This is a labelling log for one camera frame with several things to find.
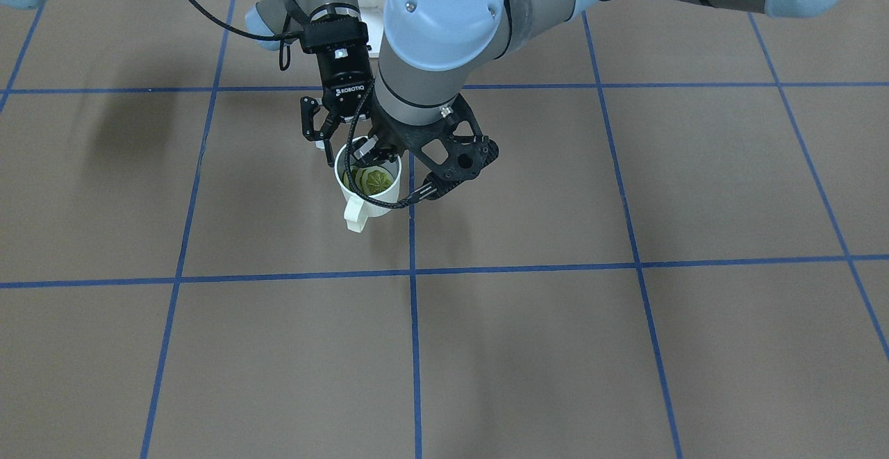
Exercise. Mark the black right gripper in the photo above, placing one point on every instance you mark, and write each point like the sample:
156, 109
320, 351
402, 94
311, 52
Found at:
340, 78

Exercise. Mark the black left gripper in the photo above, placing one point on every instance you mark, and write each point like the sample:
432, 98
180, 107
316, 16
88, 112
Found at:
381, 135

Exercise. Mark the lemon slices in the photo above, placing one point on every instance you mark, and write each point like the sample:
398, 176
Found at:
370, 180

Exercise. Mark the white ribbed mug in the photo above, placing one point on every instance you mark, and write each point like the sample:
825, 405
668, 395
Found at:
357, 210

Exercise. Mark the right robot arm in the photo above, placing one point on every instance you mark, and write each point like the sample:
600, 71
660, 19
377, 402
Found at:
276, 24

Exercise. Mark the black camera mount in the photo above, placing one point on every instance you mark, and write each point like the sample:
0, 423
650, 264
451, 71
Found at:
454, 149

